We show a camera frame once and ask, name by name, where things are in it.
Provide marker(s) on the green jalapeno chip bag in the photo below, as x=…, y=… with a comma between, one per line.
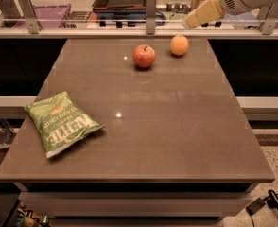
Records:
x=60, y=122

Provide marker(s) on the red apple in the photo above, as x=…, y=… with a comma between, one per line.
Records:
x=143, y=56

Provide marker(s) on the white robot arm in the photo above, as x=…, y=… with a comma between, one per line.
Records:
x=210, y=10

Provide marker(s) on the middle metal railing bracket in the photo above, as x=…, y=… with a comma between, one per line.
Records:
x=150, y=16

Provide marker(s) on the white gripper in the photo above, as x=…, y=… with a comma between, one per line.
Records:
x=212, y=10

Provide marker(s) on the left metal railing bracket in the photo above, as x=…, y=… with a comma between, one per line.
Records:
x=32, y=24

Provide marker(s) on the black power adapter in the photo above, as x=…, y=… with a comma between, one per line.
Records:
x=255, y=206

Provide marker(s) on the orange fruit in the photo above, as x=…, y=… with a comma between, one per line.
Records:
x=178, y=45

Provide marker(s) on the right metal railing bracket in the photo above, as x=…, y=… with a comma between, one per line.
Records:
x=268, y=16

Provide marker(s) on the colourful items under table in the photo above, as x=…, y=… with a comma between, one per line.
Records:
x=22, y=216

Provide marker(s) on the purple plastic crate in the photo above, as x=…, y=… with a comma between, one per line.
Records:
x=53, y=16

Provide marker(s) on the metal railing bracket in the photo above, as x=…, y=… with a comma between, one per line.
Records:
x=268, y=16
x=150, y=16
x=32, y=24

